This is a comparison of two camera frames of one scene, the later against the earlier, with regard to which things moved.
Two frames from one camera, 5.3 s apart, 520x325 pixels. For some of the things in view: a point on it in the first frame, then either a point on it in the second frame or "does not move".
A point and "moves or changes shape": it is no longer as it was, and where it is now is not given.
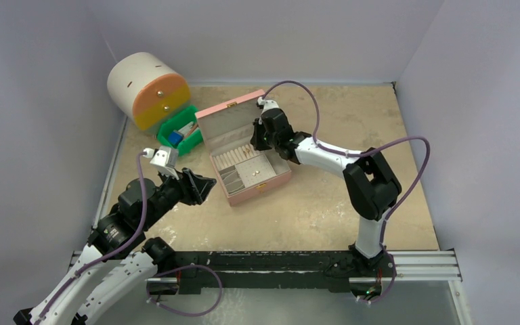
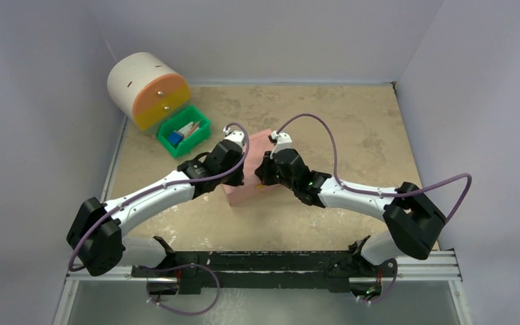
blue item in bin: (175, 138) does not move
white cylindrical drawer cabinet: (143, 86) does not move
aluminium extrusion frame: (423, 265) does not move
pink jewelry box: (242, 169) moves or changes shape
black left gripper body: (172, 190) to (235, 179)
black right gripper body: (263, 138) to (266, 171)
